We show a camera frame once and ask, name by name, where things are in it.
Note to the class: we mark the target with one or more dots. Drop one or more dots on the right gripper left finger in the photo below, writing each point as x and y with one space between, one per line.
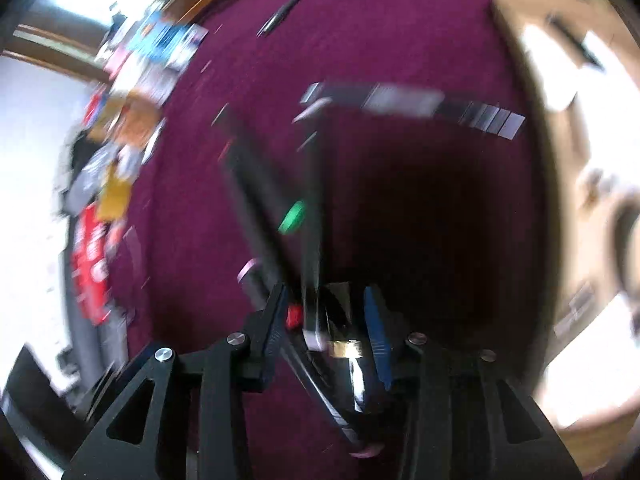
144 433

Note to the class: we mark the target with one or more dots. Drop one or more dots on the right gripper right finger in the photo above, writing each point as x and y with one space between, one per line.
464 417

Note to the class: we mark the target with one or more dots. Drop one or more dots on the black gold lipstick tube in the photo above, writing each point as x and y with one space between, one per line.
347 346

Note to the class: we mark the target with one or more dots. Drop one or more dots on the green-capped black marker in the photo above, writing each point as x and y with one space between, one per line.
266 205

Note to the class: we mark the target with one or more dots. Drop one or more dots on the red-capped black marker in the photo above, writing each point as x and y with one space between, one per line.
252 279

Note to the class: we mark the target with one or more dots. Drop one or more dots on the teal-capped black marker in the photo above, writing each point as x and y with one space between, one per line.
416 103

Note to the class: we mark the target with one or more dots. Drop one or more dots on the pink-capped black marker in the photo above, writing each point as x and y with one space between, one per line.
306 349

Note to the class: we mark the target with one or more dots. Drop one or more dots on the red plastic bag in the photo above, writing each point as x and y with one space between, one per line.
89 266

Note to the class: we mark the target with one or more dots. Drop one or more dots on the yellow packing tape roll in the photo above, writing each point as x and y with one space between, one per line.
114 197

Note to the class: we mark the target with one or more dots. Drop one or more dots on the maroon velvet tablecloth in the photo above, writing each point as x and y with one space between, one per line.
451 223

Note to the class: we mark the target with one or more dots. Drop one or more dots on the cardboard tray box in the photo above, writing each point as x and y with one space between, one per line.
579 61

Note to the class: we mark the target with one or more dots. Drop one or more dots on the black pen on table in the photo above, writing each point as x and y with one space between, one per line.
277 18

